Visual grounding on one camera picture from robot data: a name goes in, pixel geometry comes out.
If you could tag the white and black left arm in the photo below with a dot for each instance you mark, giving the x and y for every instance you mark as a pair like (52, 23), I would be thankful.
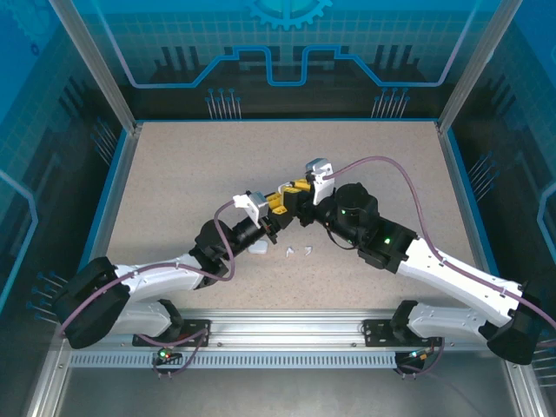
(156, 276)

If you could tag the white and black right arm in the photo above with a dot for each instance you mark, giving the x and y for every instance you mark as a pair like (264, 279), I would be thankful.
(456, 278)

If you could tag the white rounded plastic object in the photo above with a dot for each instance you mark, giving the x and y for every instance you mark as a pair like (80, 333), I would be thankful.
(257, 248)

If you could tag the blue table border trim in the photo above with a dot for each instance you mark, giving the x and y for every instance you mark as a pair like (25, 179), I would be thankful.
(468, 200)

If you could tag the small circuit board with LEDs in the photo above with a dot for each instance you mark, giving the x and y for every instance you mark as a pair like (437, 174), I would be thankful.
(419, 355)
(167, 355)

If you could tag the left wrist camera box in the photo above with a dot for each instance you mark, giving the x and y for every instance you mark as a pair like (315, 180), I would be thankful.
(254, 205)

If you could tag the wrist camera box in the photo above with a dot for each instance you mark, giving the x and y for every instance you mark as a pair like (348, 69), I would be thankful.
(320, 169)
(254, 205)

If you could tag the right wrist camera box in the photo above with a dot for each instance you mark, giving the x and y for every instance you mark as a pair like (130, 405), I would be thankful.
(320, 169)

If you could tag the aluminium extrusion mounting rail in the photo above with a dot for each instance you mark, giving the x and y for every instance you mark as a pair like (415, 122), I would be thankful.
(282, 326)

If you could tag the grey metal base plate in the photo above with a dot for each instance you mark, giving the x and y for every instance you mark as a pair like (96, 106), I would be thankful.
(278, 395)

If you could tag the aluminium frame post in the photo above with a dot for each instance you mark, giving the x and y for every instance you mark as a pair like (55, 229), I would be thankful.
(469, 65)
(104, 65)

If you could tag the aluminium frame rail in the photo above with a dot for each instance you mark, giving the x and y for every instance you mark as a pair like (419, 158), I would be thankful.
(52, 378)
(525, 391)

